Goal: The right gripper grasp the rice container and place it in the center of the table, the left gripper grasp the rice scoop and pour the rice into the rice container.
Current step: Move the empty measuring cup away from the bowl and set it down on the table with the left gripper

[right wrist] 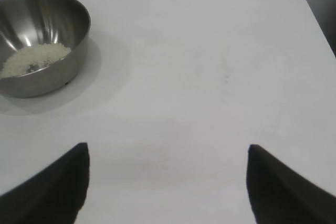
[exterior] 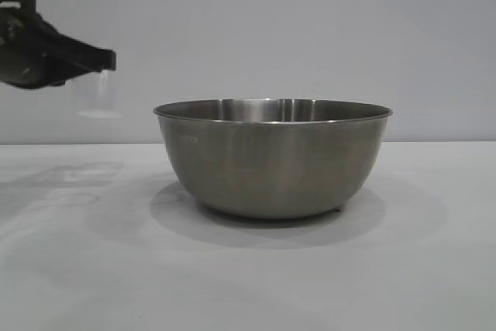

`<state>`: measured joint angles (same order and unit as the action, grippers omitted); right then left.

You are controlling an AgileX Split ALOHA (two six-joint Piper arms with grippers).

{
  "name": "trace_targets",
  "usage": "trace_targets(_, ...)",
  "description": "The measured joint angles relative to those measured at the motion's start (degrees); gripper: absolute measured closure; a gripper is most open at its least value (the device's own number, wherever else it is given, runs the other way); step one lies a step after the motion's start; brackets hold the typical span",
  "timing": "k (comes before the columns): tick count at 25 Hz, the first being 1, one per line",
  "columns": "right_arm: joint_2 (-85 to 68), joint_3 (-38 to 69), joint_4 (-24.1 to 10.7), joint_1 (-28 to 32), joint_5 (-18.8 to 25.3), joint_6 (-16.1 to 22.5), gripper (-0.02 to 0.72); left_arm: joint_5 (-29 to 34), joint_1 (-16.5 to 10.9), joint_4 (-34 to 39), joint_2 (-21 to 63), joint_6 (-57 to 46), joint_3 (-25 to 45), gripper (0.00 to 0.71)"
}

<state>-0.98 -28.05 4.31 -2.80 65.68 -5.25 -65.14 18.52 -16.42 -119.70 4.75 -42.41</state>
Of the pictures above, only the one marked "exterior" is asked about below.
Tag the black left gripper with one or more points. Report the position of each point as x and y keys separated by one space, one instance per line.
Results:
x=19 y=56

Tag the clear plastic measuring cup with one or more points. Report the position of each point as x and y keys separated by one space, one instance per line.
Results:
x=91 y=94

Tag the stainless steel mixing bowl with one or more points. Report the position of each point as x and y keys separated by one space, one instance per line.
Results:
x=271 y=160

